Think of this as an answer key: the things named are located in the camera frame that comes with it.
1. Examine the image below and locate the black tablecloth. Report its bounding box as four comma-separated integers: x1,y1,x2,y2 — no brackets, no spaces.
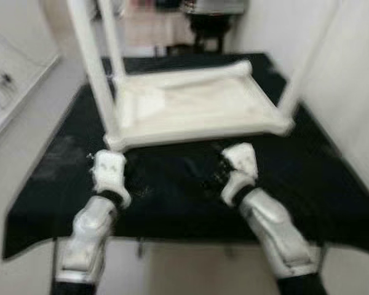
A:
1,52,369,259

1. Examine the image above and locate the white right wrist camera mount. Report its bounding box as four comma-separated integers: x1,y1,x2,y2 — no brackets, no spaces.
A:
220,143,259,203

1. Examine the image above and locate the black stool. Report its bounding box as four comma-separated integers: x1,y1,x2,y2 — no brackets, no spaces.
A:
188,12,231,55

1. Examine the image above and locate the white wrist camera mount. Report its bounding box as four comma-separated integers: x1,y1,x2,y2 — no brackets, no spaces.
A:
89,149,133,207
220,143,259,203

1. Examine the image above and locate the beige striped table cloth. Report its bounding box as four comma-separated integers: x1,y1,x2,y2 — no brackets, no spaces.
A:
120,6,194,47

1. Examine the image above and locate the white plastic table top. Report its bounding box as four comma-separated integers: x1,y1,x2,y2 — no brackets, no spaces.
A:
105,58,296,152

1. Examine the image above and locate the black wall cable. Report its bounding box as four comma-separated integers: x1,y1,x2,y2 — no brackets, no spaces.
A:
0,43,16,111

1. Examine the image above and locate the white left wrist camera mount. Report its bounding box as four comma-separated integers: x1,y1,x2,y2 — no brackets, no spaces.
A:
89,149,133,207

